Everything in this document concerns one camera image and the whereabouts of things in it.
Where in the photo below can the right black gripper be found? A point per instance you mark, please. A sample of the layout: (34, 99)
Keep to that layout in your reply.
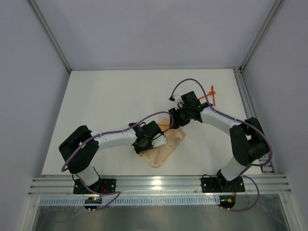
(179, 118)

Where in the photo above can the right side aluminium rail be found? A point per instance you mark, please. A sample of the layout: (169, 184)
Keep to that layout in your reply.
(265, 163)

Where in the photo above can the right frame post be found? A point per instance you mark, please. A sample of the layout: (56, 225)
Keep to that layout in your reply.
(262, 32)

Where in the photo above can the peach cloth napkin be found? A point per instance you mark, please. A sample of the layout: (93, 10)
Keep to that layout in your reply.
(158, 156)

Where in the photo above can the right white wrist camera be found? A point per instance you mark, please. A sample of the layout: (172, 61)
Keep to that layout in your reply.
(175, 98)

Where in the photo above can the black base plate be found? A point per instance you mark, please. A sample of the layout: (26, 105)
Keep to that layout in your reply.
(214, 184)
(104, 186)

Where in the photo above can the orange plastic knife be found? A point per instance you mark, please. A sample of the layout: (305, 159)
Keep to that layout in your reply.
(214, 101)

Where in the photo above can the aluminium rail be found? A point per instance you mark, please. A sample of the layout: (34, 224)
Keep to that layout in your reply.
(59, 185)
(265, 163)

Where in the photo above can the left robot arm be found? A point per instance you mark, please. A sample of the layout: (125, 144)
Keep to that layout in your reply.
(79, 149)

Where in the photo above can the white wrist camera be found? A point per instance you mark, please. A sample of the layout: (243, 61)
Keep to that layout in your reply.
(175, 98)
(160, 140)

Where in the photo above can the frame post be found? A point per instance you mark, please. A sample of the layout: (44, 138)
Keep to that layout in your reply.
(262, 32)
(51, 37)

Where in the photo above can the aluminium front rail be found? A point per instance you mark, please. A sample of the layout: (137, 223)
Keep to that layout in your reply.
(59, 185)

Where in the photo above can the left frame post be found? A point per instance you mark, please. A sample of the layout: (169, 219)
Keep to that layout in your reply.
(51, 37)

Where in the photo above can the orange plastic fork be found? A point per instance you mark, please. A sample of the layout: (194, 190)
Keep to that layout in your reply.
(207, 95)

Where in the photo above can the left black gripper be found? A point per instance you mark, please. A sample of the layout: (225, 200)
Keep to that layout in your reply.
(145, 143)

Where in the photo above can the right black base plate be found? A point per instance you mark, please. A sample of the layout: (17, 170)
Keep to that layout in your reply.
(214, 184)

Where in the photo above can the perforated cable tray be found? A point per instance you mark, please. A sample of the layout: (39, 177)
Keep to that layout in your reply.
(131, 200)

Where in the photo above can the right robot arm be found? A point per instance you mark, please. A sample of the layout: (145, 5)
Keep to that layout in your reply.
(247, 138)

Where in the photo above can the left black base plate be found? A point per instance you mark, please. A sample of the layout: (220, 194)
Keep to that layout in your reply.
(104, 186)

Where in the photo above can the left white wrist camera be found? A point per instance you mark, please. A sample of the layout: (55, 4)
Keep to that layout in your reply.
(160, 140)

